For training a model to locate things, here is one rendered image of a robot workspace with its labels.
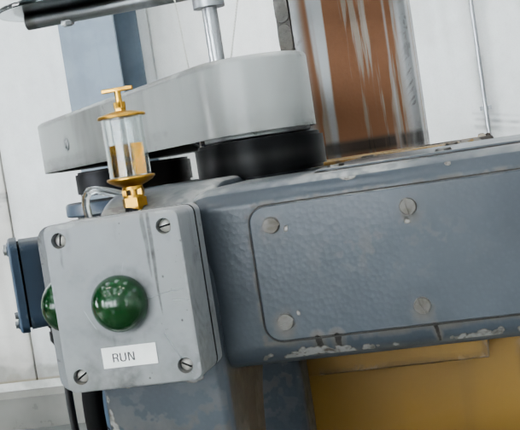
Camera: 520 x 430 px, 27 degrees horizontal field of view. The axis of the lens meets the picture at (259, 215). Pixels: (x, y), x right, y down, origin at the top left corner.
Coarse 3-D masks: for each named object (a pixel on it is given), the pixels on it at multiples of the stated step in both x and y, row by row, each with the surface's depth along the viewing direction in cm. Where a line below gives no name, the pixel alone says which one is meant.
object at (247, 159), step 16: (224, 144) 71; (240, 144) 70; (256, 144) 70; (272, 144) 70; (288, 144) 70; (304, 144) 71; (320, 144) 73; (208, 160) 72; (224, 160) 71; (240, 160) 70; (256, 160) 70; (272, 160) 70; (288, 160) 70; (304, 160) 71; (320, 160) 72; (208, 176) 72; (224, 176) 71; (240, 176) 71; (256, 176) 70
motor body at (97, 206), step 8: (96, 200) 105; (104, 200) 104; (72, 208) 107; (80, 208) 106; (96, 208) 105; (72, 216) 108; (80, 216) 106; (96, 216) 106; (104, 392) 108; (104, 400) 108; (104, 408) 108
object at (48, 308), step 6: (48, 288) 58; (48, 294) 58; (42, 300) 58; (48, 300) 58; (42, 306) 58; (48, 306) 58; (54, 306) 57; (42, 312) 58; (48, 312) 58; (54, 312) 57; (48, 318) 58; (54, 318) 58; (54, 324) 58
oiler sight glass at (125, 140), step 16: (112, 128) 63; (128, 128) 63; (112, 144) 63; (128, 144) 63; (144, 144) 63; (112, 160) 63; (128, 160) 63; (144, 160) 63; (112, 176) 63; (128, 176) 63
